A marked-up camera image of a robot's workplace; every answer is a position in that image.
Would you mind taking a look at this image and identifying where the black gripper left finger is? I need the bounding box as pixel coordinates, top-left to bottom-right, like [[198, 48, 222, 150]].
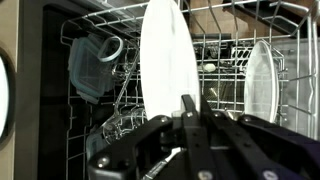
[[87, 94, 218, 180]]

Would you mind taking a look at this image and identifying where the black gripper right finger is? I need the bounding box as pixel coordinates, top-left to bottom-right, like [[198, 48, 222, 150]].
[[199, 95, 320, 180]]

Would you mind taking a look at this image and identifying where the dishwasher lower rack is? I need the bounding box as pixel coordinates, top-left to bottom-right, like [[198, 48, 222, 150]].
[[194, 33, 291, 114]]

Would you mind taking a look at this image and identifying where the black dishwasher body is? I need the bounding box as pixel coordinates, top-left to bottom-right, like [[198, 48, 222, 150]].
[[14, 0, 69, 180]]

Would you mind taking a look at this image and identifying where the clear wine glass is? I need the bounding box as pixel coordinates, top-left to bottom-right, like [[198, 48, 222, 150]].
[[99, 49, 148, 145]]

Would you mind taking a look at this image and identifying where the small container with blue lid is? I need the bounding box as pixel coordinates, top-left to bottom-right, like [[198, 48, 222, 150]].
[[85, 133, 112, 162]]

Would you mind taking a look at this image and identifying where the clear glass cup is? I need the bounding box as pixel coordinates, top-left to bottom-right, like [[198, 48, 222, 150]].
[[97, 35, 125, 64]]

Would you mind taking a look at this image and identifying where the wire dishwasher rack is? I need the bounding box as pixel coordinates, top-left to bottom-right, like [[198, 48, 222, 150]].
[[59, 0, 320, 180]]

